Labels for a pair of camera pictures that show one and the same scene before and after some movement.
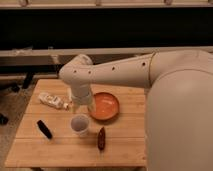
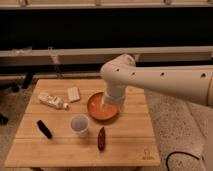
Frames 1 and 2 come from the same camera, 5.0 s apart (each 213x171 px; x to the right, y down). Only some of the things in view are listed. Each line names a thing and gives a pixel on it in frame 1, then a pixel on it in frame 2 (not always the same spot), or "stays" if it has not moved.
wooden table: (45, 137) stays
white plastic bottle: (53, 100) stays
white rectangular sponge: (69, 93) stays
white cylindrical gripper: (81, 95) -> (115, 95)
